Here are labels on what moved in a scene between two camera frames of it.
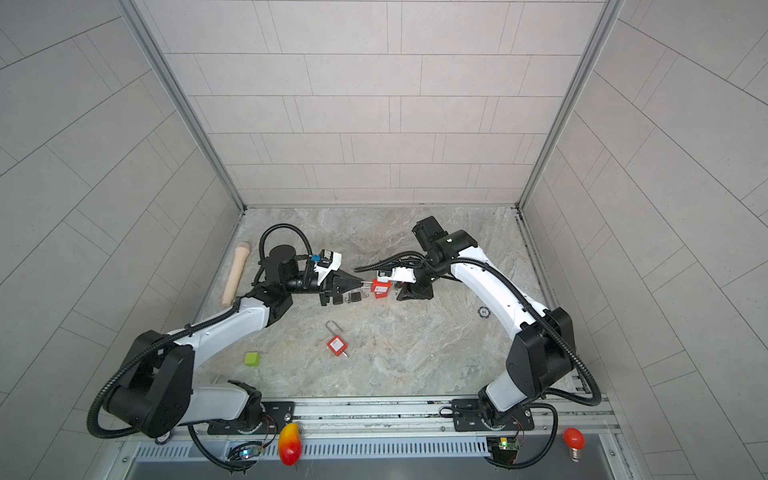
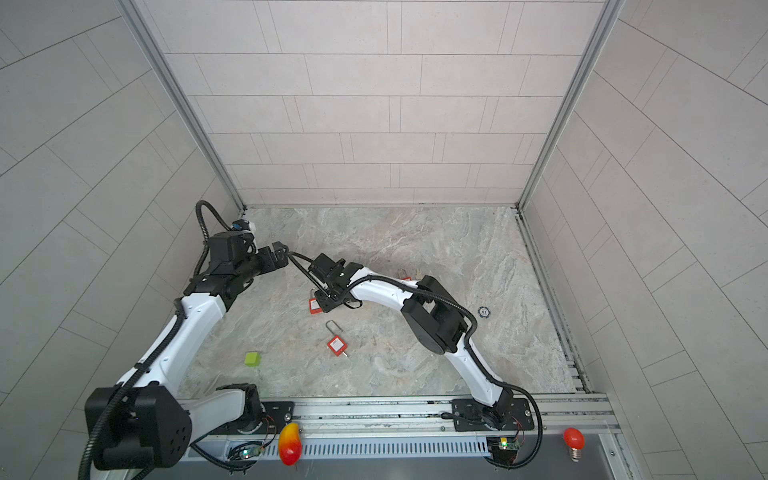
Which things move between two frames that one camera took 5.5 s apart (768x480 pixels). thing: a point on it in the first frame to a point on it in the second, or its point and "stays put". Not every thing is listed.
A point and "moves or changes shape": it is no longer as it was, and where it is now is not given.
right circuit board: [503, 449] stays put
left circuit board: [246, 451] stays put
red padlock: [380, 289] moves or changes shape
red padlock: [336, 344] stays put
